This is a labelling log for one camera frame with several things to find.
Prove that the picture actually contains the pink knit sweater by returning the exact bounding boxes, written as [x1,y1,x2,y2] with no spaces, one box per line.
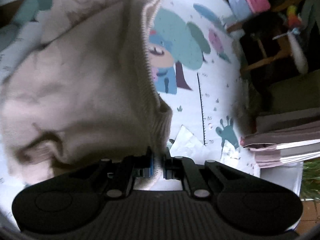
[1,0,172,184]

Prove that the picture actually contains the white crumpled paper sheet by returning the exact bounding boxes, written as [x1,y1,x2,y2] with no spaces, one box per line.
[170,126,210,164]

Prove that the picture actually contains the small white paper far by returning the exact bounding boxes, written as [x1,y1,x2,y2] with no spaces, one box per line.
[220,141,241,162]

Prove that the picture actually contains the white plant bucket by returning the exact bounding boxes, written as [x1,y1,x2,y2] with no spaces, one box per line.
[260,161,304,196]

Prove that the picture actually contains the pink striped curtain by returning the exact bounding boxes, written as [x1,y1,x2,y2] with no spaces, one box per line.
[241,107,319,168]

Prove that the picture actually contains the green plant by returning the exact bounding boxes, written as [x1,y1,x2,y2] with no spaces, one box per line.
[300,158,320,200]

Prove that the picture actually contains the cartoon print play mat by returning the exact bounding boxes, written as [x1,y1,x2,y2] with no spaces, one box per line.
[0,0,258,230]

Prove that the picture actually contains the wooden chair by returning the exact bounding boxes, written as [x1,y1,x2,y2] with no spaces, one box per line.
[226,0,312,74]

